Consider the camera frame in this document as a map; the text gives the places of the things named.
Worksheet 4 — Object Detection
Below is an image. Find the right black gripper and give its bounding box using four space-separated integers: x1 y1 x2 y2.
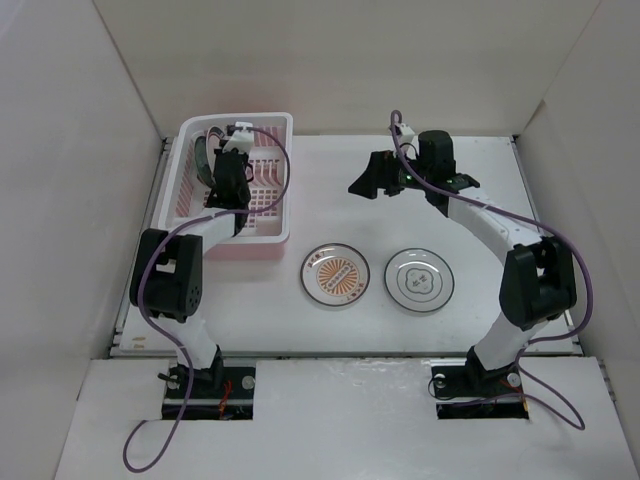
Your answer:
347 148 431 200

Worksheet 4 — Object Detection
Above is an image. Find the blue patterned small plate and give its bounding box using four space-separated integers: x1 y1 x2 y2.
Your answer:
194 136 213 188

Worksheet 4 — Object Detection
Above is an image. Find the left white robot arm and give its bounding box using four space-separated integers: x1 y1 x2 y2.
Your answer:
129 148 251 398

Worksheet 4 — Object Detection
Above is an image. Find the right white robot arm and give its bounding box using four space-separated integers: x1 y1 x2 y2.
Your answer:
348 123 577 400

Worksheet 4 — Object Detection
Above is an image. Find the pink white dish rack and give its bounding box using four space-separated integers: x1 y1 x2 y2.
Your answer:
155 112 293 261

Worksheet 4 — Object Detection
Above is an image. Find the orange sunburst plate lower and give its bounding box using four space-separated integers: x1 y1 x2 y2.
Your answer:
299 243 371 308

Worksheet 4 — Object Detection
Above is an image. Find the white grey pattern plate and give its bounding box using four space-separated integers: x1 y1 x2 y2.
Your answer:
384 248 455 314

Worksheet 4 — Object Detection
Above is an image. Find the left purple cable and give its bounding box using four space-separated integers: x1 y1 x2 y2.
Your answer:
122 127 292 474

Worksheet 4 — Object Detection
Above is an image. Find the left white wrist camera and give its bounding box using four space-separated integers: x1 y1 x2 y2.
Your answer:
222 121 255 155

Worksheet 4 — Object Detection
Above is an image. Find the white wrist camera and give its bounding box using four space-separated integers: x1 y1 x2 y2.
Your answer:
390 122 416 146
222 121 255 155

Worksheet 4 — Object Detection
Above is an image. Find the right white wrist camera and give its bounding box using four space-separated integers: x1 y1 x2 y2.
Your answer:
390 122 416 146

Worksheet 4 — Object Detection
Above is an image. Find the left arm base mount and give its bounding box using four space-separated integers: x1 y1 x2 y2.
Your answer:
157 366 256 421

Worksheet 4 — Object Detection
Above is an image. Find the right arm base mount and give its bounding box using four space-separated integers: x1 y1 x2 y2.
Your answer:
428 364 529 420

